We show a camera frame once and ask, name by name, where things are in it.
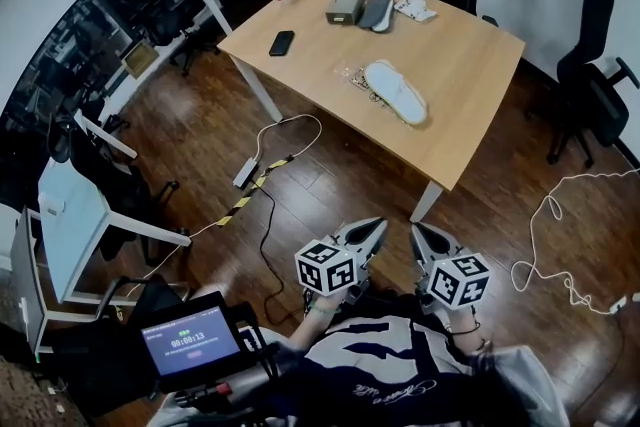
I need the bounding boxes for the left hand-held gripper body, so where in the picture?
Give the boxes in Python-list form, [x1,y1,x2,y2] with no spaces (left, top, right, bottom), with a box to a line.
[294,227,372,307]

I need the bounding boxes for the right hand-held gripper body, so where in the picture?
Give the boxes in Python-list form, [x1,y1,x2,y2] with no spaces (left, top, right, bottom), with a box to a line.
[414,250,492,316]

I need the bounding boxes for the clear plastic slipper bag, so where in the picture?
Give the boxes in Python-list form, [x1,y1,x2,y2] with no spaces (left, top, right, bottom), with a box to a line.
[331,58,435,132]

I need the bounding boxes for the grey sole slipper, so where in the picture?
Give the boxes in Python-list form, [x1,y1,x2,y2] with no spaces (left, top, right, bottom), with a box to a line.
[356,0,394,31]

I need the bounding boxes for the torn white packaging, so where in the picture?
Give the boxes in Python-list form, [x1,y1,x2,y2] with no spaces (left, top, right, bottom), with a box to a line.
[393,0,439,22]

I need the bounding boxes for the person's left forearm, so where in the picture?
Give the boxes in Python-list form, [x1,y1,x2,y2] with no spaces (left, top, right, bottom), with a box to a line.
[286,294,347,352]

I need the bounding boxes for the person's right forearm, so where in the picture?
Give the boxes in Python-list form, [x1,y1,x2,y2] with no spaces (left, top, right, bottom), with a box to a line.
[441,307,495,360]

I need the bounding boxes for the white table leg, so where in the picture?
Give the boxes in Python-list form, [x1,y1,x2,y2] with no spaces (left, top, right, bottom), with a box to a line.
[228,53,285,125]
[408,178,445,225]

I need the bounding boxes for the black wrist band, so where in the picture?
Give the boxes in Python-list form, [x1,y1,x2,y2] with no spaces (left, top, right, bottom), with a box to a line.
[446,321,482,337]

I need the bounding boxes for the person's black-clad leg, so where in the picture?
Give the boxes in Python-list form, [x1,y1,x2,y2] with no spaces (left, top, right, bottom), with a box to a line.
[368,288,422,319]

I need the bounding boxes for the yellow black striped strip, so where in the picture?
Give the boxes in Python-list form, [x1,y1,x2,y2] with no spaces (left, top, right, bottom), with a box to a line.
[216,153,296,228]

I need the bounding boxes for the person's navy and grey top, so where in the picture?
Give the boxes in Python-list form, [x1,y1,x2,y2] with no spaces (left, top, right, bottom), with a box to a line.
[158,313,567,427]

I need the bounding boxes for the white power adapter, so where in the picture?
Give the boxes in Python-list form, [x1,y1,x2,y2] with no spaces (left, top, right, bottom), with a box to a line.
[232,156,261,190]

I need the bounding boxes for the small black monitor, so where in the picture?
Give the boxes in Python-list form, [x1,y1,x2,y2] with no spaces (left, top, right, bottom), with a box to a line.
[139,291,245,392]

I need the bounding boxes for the black smartphone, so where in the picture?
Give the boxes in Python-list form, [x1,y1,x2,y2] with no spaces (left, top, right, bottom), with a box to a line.
[268,29,297,58]

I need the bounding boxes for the grey cardboard box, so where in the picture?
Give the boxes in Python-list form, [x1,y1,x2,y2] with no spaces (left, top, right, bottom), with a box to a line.
[324,0,369,26]

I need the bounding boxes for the black swivel chair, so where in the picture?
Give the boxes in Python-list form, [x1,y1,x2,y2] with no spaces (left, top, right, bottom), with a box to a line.
[46,113,182,267]

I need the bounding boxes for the small white box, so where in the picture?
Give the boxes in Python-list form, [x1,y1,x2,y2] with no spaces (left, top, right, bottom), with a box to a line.
[37,193,67,217]

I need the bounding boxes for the black floor cable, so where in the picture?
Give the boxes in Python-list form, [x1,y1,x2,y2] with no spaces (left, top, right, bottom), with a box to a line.
[258,186,307,317]

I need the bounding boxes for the long white floor cable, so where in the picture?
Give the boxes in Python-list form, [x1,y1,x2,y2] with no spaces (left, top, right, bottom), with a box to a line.
[509,166,640,317]

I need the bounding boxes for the black monitor mount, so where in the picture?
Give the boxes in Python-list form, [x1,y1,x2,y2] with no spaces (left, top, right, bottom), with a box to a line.
[233,301,282,382]

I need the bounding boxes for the white adapter cable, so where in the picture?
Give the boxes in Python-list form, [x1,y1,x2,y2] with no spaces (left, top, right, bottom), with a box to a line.
[256,112,324,162]

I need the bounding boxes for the thin white cable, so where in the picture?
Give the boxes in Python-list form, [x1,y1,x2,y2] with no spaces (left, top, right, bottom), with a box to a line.
[123,220,222,300]

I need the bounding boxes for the black handle with red knob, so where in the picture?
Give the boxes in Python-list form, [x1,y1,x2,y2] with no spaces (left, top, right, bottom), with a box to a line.
[173,378,235,410]

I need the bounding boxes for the white frame desk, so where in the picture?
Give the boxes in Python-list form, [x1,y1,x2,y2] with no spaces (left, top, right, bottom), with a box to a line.
[8,158,195,355]

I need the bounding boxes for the wooden frame tray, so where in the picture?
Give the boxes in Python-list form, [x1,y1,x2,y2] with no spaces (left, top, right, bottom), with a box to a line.
[121,39,160,80]

